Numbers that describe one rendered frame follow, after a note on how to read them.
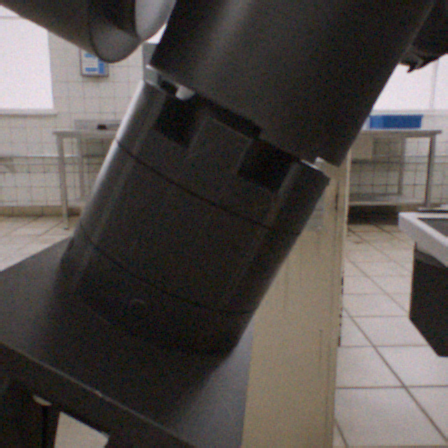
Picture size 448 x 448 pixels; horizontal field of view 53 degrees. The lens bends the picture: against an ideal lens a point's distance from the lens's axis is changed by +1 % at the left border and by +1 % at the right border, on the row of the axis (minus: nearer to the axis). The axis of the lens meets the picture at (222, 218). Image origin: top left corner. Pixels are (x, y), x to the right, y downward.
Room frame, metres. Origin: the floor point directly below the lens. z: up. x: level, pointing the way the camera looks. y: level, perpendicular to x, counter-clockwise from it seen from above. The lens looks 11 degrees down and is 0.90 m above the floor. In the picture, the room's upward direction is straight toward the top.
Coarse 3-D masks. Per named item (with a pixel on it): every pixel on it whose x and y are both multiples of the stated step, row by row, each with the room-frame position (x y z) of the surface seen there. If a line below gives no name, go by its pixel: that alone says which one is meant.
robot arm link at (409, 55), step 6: (408, 54) 0.52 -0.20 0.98; (414, 54) 0.51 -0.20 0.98; (402, 60) 0.55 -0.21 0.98; (408, 60) 0.54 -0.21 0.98; (414, 60) 0.53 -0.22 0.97; (420, 60) 0.51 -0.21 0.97; (426, 60) 0.50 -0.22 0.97; (432, 60) 0.50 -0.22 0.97; (408, 66) 0.55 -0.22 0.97; (414, 66) 0.55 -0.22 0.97; (420, 66) 0.50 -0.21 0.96; (408, 72) 0.55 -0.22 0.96
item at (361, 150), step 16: (80, 128) 4.60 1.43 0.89; (112, 128) 4.62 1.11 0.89; (368, 128) 4.73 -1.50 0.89; (80, 144) 4.55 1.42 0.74; (368, 144) 4.16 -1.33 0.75; (432, 144) 4.09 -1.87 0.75; (64, 160) 3.98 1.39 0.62; (80, 160) 4.55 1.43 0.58; (352, 160) 4.19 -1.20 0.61; (400, 160) 4.70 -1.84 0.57; (432, 160) 4.09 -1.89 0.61; (64, 176) 3.95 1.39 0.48; (80, 176) 4.55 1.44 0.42; (400, 176) 4.69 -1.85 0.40; (432, 176) 4.09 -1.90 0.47; (64, 192) 3.95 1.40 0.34; (80, 192) 4.55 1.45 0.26; (400, 192) 4.69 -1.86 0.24; (64, 208) 3.95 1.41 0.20; (400, 208) 4.69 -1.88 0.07; (64, 224) 3.95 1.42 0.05
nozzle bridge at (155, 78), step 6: (144, 42) 1.59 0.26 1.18; (150, 42) 1.59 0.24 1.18; (156, 42) 1.59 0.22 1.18; (144, 48) 1.59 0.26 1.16; (150, 48) 1.58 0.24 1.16; (144, 54) 1.59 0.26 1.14; (150, 54) 1.58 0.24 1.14; (144, 60) 1.58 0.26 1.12; (144, 66) 1.59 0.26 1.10; (144, 72) 1.58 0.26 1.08; (150, 72) 1.58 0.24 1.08; (156, 72) 1.59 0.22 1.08; (144, 78) 1.59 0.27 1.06; (150, 78) 1.58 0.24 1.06; (156, 78) 1.59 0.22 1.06; (162, 78) 1.67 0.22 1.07; (168, 78) 1.67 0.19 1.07; (156, 84) 1.59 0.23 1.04; (174, 84) 1.67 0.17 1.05
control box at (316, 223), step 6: (318, 162) 0.86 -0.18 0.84; (324, 162) 0.86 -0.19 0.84; (318, 168) 0.86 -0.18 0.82; (324, 168) 0.86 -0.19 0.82; (324, 192) 0.86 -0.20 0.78; (324, 198) 0.86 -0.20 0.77; (318, 204) 0.86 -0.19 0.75; (324, 204) 0.86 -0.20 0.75; (318, 210) 0.86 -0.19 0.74; (324, 210) 0.86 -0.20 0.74; (312, 216) 0.86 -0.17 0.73; (318, 216) 0.86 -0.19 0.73; (324, 216) 0.86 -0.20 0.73; (312, 222) 0.86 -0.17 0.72; (318, 222) 0.86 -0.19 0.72; (324, 222) 0.86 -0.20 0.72; (306, 228) 0.86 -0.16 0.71; (312, 228) 0.86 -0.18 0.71; (318, 228) 0.86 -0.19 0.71
